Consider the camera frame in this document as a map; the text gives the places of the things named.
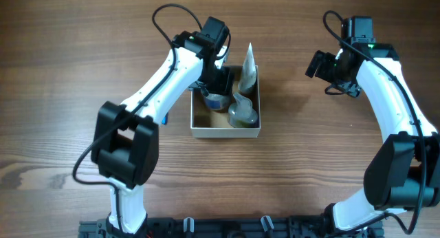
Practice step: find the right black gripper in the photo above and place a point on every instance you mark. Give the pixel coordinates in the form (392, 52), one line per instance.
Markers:
(320, 72)

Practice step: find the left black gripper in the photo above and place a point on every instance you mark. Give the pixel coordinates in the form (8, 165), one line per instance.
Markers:
(224, 84)

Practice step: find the white cream tube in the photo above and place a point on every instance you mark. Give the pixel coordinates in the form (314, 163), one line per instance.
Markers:
(248, 73)

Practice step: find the cotton swab jar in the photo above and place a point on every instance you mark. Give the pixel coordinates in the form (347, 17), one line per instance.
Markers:
(217, 102)

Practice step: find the clear spray bottle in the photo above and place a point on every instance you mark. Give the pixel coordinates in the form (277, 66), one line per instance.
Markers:
(241, 112)

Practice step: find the blue disposable razor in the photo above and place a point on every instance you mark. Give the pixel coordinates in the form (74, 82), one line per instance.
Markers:
(165, 120)

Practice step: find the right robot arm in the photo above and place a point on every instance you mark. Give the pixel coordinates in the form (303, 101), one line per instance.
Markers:
(404, 174)

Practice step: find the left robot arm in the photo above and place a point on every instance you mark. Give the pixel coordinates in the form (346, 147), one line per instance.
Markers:
(127, 135)

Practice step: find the white cardboard box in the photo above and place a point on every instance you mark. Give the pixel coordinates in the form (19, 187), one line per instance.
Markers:
(205, 123)

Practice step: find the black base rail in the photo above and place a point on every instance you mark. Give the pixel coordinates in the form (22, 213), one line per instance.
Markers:
(293, 227)

